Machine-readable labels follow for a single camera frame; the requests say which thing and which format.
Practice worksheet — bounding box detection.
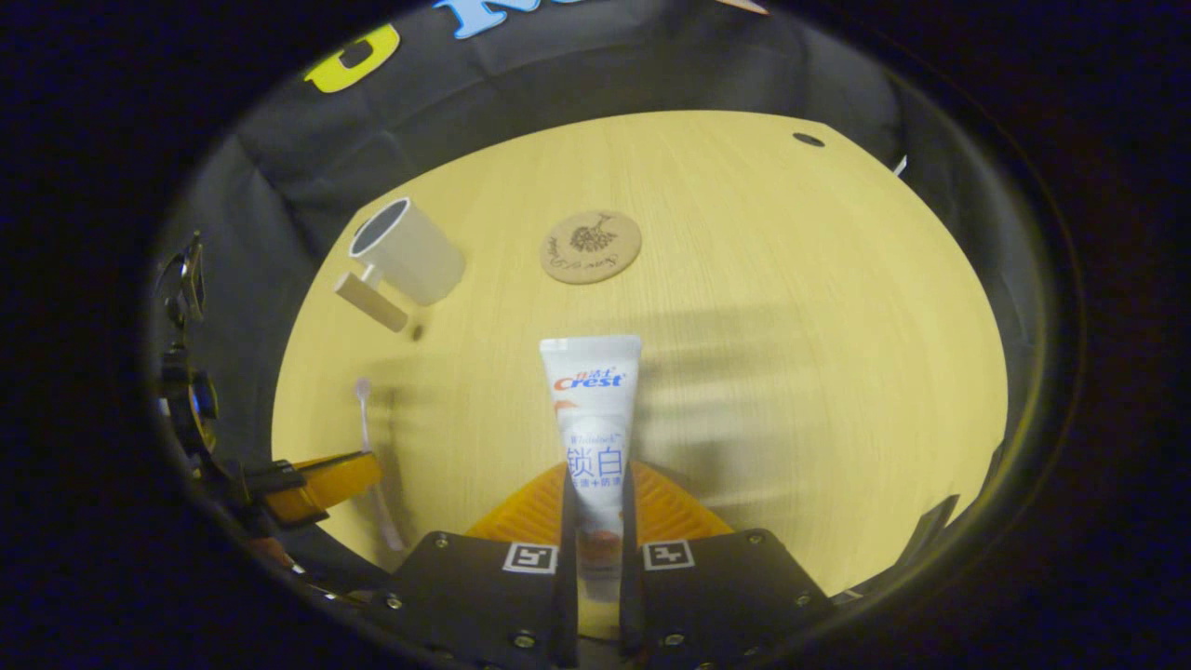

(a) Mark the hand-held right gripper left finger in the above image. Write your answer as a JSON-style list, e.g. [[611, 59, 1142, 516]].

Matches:
[[370, 462, 582, 670]]

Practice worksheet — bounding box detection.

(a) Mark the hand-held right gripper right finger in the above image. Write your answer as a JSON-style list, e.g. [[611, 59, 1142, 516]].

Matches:
[[620, 461, 836, 670]]

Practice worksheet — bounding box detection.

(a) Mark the white toothbrush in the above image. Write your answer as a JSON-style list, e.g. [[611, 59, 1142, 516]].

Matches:
[[354, 376, 407, 553]]

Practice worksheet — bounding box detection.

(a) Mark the white toothpaste tube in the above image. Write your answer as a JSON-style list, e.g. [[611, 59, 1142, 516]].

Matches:
[[539, 335, 643, 606]]

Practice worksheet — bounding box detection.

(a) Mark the white cup with wooden handle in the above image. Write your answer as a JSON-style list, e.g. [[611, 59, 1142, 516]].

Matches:
[[333, 196, 467, 334]]

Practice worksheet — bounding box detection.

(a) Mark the round wooden coaster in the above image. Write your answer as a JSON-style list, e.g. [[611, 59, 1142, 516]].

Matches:
[[540, 209, 643, 286]]

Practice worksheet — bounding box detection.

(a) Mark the black backdrop cloth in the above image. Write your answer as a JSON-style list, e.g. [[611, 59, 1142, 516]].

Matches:
[[149, 0, 1048, 596]]

